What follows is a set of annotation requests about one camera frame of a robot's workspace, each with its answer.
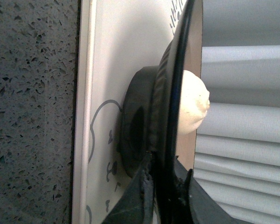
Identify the grey pleated curtain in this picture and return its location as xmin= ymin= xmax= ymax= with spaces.
xmin=194 ymin=0 xmax=280 ymax=224

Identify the white steamed bun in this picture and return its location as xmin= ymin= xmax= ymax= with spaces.
xmin=178 ymin=70 xmax=210 ymax=135

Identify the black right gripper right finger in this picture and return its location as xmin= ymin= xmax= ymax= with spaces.
xmin=172 ymin=158 xmax=242 ymax=224

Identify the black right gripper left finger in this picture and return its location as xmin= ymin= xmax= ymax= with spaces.
xmin=103 ymin=153 xmax=154 ymax=224

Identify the cream rectangular tray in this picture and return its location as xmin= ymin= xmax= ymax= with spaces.
xmin=72 ymin=0 xmax=185 ymax=224

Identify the beige plate with black rim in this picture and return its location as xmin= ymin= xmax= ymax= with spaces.
xmin=119 ymin=0 xmax=203 ymax=224

